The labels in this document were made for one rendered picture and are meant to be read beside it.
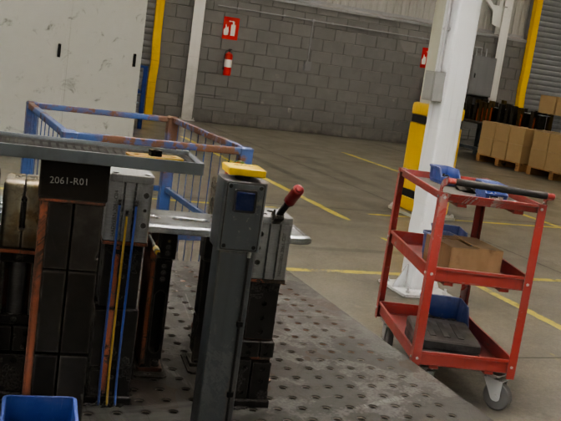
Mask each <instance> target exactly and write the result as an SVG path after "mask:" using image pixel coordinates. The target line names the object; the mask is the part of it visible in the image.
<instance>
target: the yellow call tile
mask: <svg viewBox="0 0 561 421"><path fill-rule="evenodd" d="M222 169H223V170H224V171H226V172H227V173H228V174H229V175H234V176H235V178H236V179H239V180H251V177H257V178H265V177H266V171H265V170H263V169H262V168H260V167H259V166H258V165H246V164H237V163H230V162H223V163H222Z"/></svg>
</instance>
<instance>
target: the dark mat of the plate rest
mask: <svg viewBox="0 0 561 421"><path fill-rule="evenodd" d="M0 142H2V143H9V144H18V145H33V146H42V147H49V148H58V149H66V150H81V151H89V152H98V153H105V154H114V155H126V152H134V153H145V154H148V153H149V152H148V151H146V150H131V149H123V148H115V147H107V146H99V145H84V144H76V143H68V142H60V141H52V140H44V139H29V138H21V137H13V136H5V135H0ZM162 155H175V156H179V157H180V158H182V159H184V161H185V162H193V163H196V162H195V161H194V160H192V159H191V158H190V157H189V156H188V155H178V154H170V153H162Z"/></svg>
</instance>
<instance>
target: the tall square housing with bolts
mask: <svg viewBox="0 0 561 421"><path fill-rule="evenodd" d="M153 188H154V176H153V175H152V173H151V172H150V170H136V169H128V168H119V167H111V169H110V177H109V193H108V200H107V203H106V204H105V206H104V212H103V219H102V228H101V236H100V238H101V250H100V258H99V273H98V280H97V289H96V294H97V296H94V300H93V314H92V322H91V330H90V339H89V346H88V353H87V354H88V361H87V369H86V378H85V385H84V394H83V402H84V404H83V406H86V405H88V406H99V405H102V407H100V408H111V407H119V408H121V407H122V406H124V405H131V403H130V400H131V397H130V396H131V395H133V394H130V393H129V392H131V391H130V390H132V388H130V380H131V373H132V365H133V358H134V344H135V337H136V329H137V322H138V315H139V309H138V307H137V299H138V292H139V278H140V270H141V263H142V255H143V248H144V247H147V246H148V243H147V240H148V232H149V218H150V211H151V203H152V196H153Z"/></svg>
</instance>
